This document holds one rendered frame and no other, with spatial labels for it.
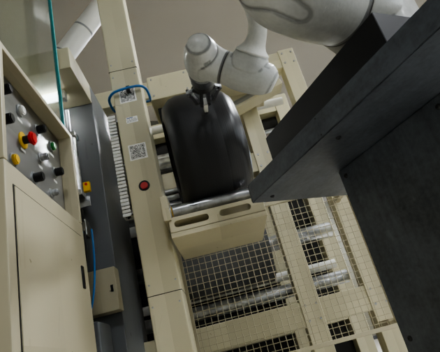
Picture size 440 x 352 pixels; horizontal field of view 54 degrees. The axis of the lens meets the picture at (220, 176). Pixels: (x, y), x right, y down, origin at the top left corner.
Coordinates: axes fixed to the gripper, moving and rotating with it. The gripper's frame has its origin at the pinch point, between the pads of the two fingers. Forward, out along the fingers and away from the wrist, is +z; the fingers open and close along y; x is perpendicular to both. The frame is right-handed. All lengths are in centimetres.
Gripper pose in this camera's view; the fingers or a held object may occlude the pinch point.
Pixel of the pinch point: (204, 105)
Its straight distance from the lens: 165.2
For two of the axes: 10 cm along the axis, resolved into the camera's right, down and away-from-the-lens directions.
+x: 2.4, 9.3, -2.7
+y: -9.7, 2.4, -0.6
